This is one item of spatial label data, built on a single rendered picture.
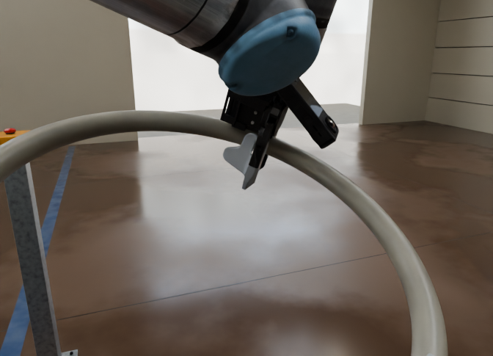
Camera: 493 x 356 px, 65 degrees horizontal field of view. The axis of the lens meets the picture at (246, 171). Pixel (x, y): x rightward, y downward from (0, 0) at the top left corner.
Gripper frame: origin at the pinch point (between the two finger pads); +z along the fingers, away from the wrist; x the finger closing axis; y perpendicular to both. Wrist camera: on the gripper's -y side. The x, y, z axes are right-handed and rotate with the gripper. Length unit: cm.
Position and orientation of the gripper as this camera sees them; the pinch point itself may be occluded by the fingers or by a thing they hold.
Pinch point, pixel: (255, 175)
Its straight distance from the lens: 62.7
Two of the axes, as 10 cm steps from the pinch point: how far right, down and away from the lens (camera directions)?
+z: -2.7, 8.1, 5.3
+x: -3.0, 4.5, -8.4
